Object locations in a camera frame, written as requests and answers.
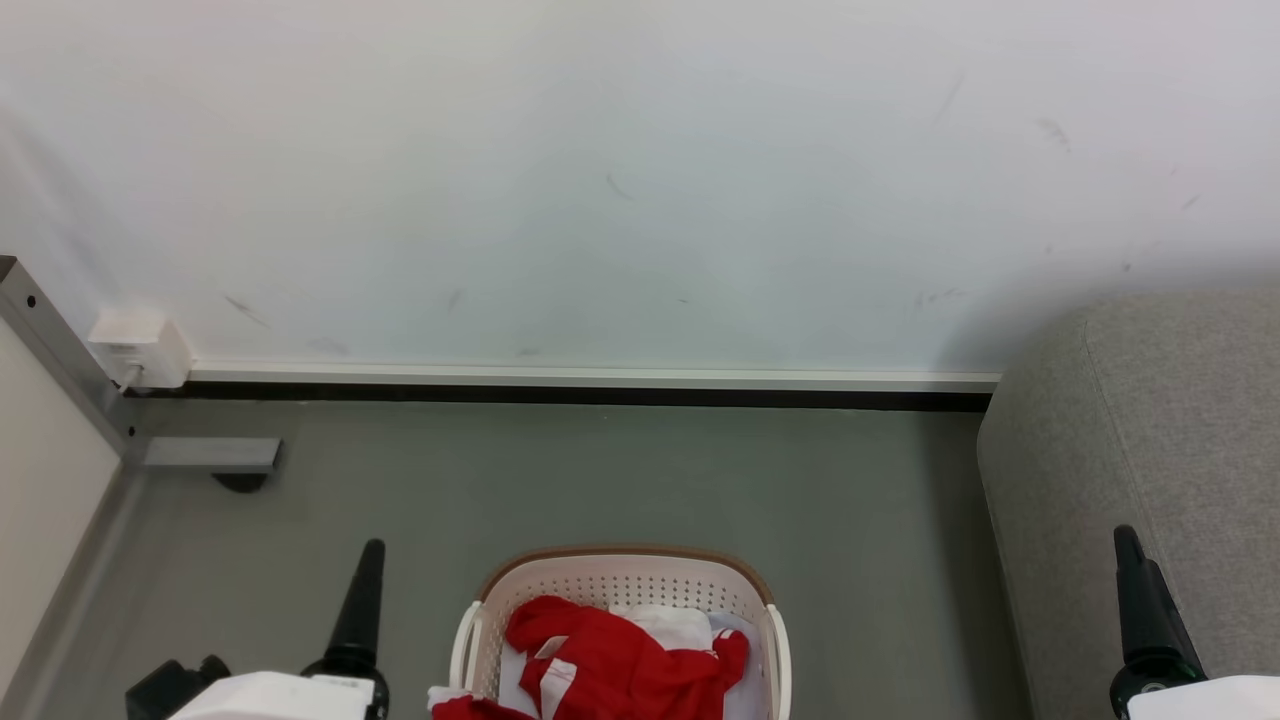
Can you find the grey metal foot bracket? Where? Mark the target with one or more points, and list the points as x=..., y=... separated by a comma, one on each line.
x=210, y=454

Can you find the grey fabric sofa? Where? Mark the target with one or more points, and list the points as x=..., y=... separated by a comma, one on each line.
x=1150, y=450

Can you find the white perforated laundry basket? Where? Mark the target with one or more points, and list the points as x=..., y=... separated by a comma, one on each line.
x=620, y=575

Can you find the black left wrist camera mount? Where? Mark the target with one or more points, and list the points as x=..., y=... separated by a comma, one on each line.
x=172, y=688

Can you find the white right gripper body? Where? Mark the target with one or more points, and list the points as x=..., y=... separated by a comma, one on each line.
x=1210, y=700

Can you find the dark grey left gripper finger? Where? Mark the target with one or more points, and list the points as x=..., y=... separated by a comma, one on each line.
x=360, y=610

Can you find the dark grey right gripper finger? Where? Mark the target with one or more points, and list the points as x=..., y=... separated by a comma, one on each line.
x=1138, y=620
x=1175, y=640

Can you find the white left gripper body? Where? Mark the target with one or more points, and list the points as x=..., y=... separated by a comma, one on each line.
x=270, y=698

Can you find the grey metal frame post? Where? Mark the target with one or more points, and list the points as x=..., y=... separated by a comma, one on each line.
x=60, y=350

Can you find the black round foot pad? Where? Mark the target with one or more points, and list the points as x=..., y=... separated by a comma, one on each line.
x=240, y=482

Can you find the white and black baseboard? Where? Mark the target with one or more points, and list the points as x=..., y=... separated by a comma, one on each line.
x=600, y=385

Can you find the white wall socket box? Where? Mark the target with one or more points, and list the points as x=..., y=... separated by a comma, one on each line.
x=145, y=345

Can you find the beige partition panel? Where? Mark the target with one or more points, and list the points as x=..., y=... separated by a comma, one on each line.
x=45, y=480

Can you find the pale blue basket liner cloth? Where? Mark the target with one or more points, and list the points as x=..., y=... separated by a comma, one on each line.
x=752, y=680

